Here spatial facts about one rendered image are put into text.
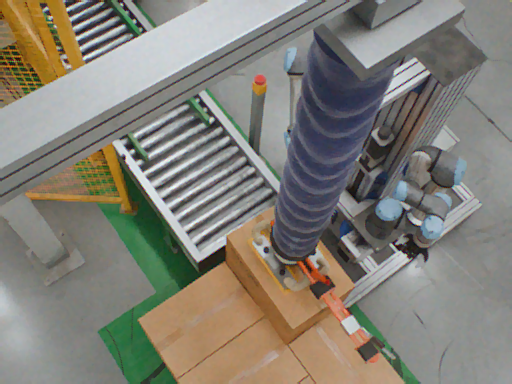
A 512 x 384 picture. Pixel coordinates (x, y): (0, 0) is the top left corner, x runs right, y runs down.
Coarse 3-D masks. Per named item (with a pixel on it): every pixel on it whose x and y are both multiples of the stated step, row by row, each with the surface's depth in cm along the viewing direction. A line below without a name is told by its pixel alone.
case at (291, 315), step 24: (264, 216) 316; (240, 240) 310; (240, 264) 318; (336, 264) 307; (264, 288) 300; (336, 288) 302; (264, 312) 331; (288, 312) 295; (312, 312) 296; (288, 336) 309
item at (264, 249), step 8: (264, 232) 299; (248, 240) 297; (264, 240) 297; (256, 248) 295; (264, 248) 292; (272, 248) 295; (264, 256) 293; (264, 264) 292; (272, 272) 290; (280, 272) 288; (288, 272) 291; (280, 280) 289; (296, 280) 290; (280, 288) 288; (288, 288) 288
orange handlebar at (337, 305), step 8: (272, 224) 288; (312, 264) 281; (304, 272) 280; (312, 280) 278; (336, 296) 275; (328, 304) 273; (336, 304) 273; (336, 312) 272; (344, 312) 272; (352, 336) 268; (360, 336) 269; (376, 360) 264
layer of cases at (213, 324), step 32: (192, 288) 339; (224, 288) 340; (160, 320) 330; (192, 320) 331; (224, 320) 332; (256, 320) 333; (320, 320) 335; (160, 352) 323; (192, 352) 324; (224, 352) 325; (256, 352) 326; (288, 352) 326; (320, 352) 327; (352, 352) 328
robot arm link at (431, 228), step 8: (432, 216) 222; (424, 224) 219; (432, 224) 218; (440, 224) 218; (416, 232) 227; (424, 232) 220; (432, 232) 217; (440, 232) 217; (424, 240) 224; (432, 240) 223
